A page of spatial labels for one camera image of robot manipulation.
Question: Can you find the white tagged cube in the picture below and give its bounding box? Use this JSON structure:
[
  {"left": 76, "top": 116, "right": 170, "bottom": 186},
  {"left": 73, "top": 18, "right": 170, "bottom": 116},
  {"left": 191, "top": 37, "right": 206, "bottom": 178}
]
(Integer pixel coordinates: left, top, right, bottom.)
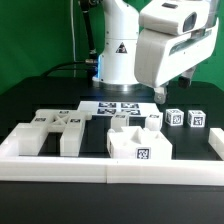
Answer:
[
  {"left": 165, "top": 109, "right": 184, "bottom": 126},
  {"left": 187, "top": 110, "right": 206, "bottom": 127}
]

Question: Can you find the white U-shaped obstacle frame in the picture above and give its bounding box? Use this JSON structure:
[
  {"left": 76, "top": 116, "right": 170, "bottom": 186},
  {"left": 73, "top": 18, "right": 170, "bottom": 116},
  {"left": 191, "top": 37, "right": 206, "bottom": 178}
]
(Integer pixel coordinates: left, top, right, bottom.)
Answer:
[{"left": 0, "top": 123, "right": 224, "bottom": 186}]

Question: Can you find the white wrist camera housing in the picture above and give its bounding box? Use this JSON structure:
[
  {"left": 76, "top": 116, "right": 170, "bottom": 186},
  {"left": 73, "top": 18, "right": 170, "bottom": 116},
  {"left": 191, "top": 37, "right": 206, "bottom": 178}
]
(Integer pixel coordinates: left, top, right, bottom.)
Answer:
[{"left": 139, "top": 0, "right": 210, "bottom": 35}]

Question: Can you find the black cable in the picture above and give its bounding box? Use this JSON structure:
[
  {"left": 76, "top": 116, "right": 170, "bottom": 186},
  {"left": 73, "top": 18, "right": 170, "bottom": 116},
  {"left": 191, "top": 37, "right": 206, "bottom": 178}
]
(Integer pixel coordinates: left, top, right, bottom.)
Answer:
[{"left": 40, "top": 0, "right": 101, "bottom": 78}]

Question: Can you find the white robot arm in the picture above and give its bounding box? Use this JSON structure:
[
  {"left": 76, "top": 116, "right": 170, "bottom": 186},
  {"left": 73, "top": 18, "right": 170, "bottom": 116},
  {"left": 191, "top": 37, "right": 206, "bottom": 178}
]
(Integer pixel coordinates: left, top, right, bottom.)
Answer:
[{"left": 79, "top": 0, "right": 221, "bottom": 104}]

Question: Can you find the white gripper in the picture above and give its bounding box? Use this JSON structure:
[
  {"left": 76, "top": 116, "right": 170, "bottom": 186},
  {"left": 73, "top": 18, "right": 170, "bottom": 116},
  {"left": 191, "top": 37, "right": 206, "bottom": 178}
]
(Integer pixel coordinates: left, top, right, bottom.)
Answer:
[{"left": 134, "top": 17, "right": 220, "bottom": 105}]

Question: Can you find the white cable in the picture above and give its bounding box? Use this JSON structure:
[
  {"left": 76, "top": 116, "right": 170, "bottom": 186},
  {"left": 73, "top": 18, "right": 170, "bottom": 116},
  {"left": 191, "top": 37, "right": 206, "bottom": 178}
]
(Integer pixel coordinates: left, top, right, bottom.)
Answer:
[{"left": 69, "top": 0, "right": 78, "bottom": 78}]

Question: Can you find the white tagged cube right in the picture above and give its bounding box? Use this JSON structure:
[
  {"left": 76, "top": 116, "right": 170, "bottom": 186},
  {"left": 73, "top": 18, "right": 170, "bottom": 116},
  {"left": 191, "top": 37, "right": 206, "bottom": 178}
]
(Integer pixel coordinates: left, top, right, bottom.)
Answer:
[{"left": 187, "top": 110, "right": 206, "bottom": 127}]

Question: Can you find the white tagged cube left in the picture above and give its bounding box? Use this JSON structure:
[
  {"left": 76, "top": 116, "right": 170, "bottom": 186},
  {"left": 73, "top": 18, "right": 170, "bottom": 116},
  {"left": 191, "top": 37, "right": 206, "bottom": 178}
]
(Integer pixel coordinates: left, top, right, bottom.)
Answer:
[{"left": 165, "top": 109, "right": 184, "bottom": 126}]

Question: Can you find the white sheet with tags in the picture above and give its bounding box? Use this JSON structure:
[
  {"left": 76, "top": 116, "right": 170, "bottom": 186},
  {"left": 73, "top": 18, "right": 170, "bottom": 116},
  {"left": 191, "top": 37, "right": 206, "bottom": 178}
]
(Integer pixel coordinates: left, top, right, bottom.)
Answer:
[{"left": 78, "top": 101, "right": 158, "bottom": 117}]

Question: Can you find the white chair back part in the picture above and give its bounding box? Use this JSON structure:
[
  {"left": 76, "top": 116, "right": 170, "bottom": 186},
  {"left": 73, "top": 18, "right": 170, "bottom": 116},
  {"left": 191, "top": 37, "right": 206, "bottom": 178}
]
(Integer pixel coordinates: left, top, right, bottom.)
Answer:
[{"left": 16, "top": 109, "right": 92, "bottom": 157}]

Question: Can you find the white chair seat part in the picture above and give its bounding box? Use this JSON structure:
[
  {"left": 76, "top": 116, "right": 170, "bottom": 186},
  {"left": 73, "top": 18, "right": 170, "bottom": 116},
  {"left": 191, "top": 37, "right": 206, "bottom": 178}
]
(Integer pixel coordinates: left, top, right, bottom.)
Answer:
[{"left": 107, "top": 126, "right": 172, "bottom": 160}]

